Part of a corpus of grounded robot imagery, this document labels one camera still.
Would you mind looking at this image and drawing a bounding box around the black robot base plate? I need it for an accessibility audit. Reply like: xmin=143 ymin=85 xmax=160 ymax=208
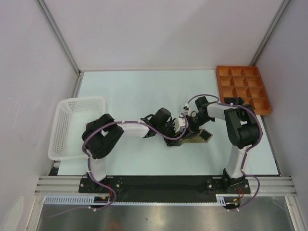
xmin=78 ymin=175 xmax=251 ymax=194

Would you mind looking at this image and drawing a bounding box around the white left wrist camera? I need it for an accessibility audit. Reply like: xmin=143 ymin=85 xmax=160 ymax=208
xmin=174 ymin=116 xmax=189 ymax=133

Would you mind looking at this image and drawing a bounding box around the orange compartment tray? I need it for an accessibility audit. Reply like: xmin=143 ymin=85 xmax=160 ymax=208
xmin=216 ymin=65 xmax=272 ymax=116

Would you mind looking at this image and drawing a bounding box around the aluminium front frame rail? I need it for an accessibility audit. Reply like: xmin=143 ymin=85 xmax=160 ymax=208
xmin=35 ymin=176 xmax=296 ymax=196

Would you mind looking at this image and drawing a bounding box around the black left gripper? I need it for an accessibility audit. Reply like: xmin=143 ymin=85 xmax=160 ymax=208
xmin=157 ymin=118 xmax=182 ymax=147

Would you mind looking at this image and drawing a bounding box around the dark rolled tie in tray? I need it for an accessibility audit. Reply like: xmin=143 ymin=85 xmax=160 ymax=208
xmin=224 ymin=97 xmax=245 ymax=105

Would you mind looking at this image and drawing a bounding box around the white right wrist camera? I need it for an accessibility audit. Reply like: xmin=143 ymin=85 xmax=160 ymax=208
xmin=182 ymin=103 xmax=197 ymax=117

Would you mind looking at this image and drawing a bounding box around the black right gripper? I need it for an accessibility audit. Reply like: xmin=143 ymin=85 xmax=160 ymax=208
xmin=181 ymin=114 xmax=213 ymax=140

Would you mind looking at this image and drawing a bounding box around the white perforated plastic basket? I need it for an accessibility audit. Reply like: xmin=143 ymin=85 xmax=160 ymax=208
xmin=48 ymin=96 xmax=105 ymax=161

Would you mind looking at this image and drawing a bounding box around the olive gold patterned tie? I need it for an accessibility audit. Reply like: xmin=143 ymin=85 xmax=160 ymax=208
xmin=180 ymin=129 xmax=213 ymax=145

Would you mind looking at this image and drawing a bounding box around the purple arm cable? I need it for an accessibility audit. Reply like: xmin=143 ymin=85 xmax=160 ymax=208
xmin=185 ymin=94 xmax=262 ymax=212
xmin=48 ymin=114 xmax=190 ymax=217

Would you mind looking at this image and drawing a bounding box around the white slotted cable duct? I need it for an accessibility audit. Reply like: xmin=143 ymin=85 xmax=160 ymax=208
xmin=45 ymin=195 xmax=109 ymax=205

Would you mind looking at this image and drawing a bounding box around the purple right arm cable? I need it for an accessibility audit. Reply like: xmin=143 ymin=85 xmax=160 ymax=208
xmin=185 ymin=94 xmax=262 ymax=212

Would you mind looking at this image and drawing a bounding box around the dark red tie in basket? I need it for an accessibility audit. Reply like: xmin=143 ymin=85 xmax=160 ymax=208
xmin=86 ymin=120 xmax=96 ymax=129

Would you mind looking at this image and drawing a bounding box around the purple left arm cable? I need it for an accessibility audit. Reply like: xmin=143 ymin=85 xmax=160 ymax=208
xmin=48 ymin=114 xmax=190 ymax=217

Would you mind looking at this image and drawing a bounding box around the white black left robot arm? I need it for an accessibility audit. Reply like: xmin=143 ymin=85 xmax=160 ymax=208
xmin=82 ymin=108 xmax=188 ymax=193

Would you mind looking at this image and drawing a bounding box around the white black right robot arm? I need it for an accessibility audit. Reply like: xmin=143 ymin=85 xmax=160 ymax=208
xmin=184 ymin=94 xmax=263 ymax=193

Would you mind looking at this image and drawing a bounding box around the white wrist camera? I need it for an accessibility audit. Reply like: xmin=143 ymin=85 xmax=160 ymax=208
xmin=182 ymin=103 xmax=197 ymax=117
xmin=174 ymin=116 xmax=189 ymax=133

